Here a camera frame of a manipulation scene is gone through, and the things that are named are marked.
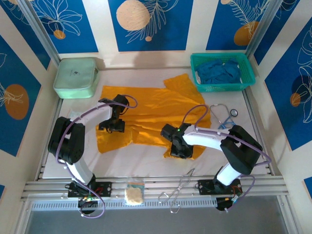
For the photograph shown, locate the orange t-shirt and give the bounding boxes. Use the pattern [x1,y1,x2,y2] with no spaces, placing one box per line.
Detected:
[96,73,212,160]

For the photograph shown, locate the mint green zip case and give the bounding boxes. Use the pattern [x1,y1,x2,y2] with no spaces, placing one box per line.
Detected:
[53,57,100,99]

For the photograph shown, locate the stethoscope with blue tubing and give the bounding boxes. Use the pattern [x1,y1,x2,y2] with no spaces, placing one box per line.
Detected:
[209,103,239,130]

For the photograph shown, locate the teal plastic basket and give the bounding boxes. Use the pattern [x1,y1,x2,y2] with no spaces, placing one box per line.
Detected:
[190,52,256,93]

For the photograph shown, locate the clear bag with beige cotton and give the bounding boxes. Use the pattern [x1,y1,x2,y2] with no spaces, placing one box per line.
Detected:
[124,179,146,205]

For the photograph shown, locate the blue cloth in basket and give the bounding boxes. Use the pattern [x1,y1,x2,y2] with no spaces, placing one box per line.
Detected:
[196,58,242,85]

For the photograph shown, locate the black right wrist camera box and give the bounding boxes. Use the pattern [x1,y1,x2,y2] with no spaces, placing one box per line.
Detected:
[160,123,182,141]

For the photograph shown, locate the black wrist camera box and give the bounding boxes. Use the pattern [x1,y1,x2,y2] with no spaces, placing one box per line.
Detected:
[113,94,130,109]
[160,123,182,141]

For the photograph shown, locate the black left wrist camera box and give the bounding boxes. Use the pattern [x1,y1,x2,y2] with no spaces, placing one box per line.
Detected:
[113,94,130,109]

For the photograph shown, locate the metal wire tongs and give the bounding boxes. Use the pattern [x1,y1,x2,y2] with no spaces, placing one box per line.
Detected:
[157,168,195,214]

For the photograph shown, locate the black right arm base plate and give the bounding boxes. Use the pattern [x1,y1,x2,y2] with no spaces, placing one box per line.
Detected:
[197,179,242,195]

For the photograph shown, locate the aluminium frame rail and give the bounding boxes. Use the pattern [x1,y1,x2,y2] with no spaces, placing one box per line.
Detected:
[20,175,290,202]

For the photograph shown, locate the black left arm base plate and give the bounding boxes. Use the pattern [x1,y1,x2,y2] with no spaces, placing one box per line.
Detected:
[67,181,113,198]

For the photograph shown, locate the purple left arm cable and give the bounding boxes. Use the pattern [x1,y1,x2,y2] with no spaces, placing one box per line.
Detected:
[55,94,138,218]

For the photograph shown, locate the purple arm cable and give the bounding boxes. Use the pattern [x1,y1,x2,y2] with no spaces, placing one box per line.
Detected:
[181,104,272,214]
[55,94,138,218]

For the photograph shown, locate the white slotted cable duct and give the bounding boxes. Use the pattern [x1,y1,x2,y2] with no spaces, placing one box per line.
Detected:
[30,197,217,212]

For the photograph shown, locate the black bracket with circuit board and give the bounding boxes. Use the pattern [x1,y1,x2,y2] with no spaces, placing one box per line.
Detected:
[77,196,101,215]
[215,196,242,213]

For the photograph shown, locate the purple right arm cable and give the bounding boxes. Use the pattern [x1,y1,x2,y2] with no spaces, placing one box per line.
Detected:
[181,104,272,214]

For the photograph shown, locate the aluminium frame post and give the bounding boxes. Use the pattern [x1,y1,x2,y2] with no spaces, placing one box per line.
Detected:
[18,0,61,64]
[245,0,285,58]

